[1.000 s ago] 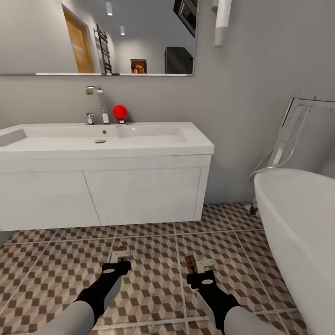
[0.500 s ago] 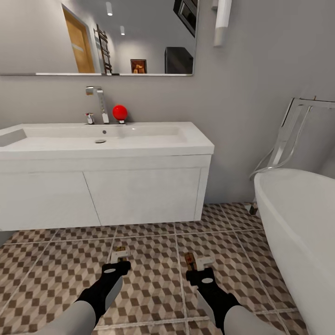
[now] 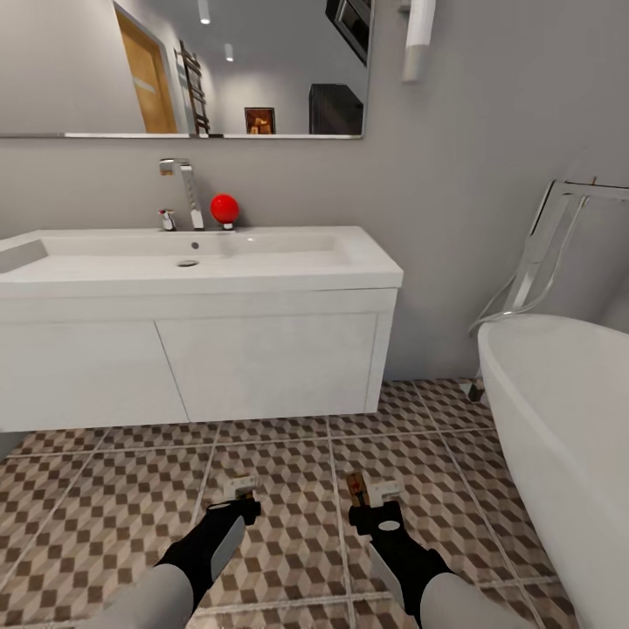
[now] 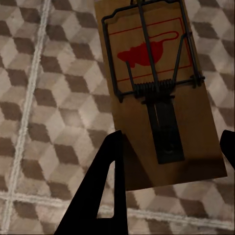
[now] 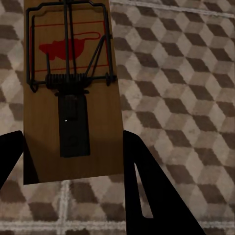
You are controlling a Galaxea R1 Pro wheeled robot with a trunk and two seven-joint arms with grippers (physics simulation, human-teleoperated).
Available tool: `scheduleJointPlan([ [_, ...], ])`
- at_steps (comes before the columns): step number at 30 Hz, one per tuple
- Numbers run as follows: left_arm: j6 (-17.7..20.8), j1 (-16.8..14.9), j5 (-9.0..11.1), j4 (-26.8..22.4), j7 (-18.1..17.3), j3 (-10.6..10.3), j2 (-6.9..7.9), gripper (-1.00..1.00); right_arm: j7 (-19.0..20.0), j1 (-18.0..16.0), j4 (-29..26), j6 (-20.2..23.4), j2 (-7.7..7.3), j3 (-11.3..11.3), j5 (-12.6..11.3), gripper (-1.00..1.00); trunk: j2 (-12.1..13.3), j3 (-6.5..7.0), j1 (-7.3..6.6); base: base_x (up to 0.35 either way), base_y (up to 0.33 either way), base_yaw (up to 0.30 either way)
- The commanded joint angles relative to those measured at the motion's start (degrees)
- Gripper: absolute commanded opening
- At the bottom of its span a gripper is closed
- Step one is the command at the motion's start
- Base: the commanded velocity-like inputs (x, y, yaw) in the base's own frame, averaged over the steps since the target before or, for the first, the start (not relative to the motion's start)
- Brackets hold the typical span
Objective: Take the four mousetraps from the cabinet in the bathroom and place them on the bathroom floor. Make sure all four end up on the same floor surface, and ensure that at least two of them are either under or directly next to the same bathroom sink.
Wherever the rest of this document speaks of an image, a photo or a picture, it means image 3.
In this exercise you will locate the bathtub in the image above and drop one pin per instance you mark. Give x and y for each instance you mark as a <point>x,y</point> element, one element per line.
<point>559,392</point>

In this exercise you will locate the furniture sink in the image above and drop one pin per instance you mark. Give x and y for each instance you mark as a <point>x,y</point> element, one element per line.
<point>104,328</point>

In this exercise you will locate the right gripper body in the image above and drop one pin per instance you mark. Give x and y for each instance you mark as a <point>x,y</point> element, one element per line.
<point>365,515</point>

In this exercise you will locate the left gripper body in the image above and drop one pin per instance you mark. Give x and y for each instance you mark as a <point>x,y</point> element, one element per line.
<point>246,507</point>

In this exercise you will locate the mirror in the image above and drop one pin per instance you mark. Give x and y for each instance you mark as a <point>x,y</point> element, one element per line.
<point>185,68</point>

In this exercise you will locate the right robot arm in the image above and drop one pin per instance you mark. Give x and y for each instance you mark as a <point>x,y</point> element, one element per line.
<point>419,579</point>

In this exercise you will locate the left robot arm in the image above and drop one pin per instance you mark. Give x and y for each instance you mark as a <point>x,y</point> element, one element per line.
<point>167,595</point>

